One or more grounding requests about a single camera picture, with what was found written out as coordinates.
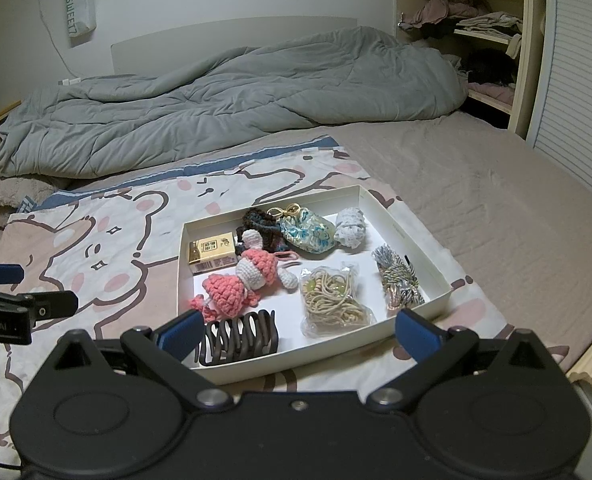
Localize grey duvet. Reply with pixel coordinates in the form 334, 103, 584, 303
0, 26, 469, 179

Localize blue floral embroidered pouch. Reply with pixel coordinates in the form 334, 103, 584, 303
266, 204, 337, 254

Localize white louvered sliding door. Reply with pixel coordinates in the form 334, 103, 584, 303
526, 0, 592, 211

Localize dark knitted scrunchie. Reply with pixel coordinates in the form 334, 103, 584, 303
236, 207, 289, 254

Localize white bed headboard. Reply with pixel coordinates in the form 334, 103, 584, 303
111, 16, 359, 75

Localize dark hair claw clip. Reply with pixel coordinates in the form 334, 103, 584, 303
193, 310, 281, 367

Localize crumpled pink clothes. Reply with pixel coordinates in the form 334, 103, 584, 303
401, 0, 494, 32

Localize dark clothes pile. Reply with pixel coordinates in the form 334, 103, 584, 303
458, 50, 519, 87

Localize bear printed blanket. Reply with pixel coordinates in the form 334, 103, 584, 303
0, 135, 516, 456

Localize beige fluffy blanket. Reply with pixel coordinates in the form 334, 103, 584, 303
0, 165, 60, 229

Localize white hanging bag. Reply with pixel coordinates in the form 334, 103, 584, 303
66, 0, 97, 49

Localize pink crochet doll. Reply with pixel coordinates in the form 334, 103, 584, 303
188, 228, 301, 324

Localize white lace scrunchie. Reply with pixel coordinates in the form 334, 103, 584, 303
335, 206, 368, 251

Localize white charger cable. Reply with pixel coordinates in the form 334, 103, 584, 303
26, 0, 78, 82

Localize folded beige clothes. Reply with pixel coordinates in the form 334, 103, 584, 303
456, 11, 524, 61

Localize yellow tissue pack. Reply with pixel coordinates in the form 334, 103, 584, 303
187, 232, 238, 276

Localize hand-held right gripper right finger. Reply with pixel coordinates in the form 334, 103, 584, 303
366, 307, 559, 409

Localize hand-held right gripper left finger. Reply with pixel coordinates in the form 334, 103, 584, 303
51, 309, 235, 410

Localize white cardboard box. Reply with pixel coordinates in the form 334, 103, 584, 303
176, 184, 454, 386

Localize silver twisted rope scrunchie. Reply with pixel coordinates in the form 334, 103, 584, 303
372, 243, 427, 314

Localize cream wardrobe shelf unit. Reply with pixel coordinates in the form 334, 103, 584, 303
393, 0, 546, 142

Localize clear bag of hair ties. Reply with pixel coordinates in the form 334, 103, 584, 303
298, 262, 378, 339

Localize folded pink clothes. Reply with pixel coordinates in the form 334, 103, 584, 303
468, 82, 516, 104

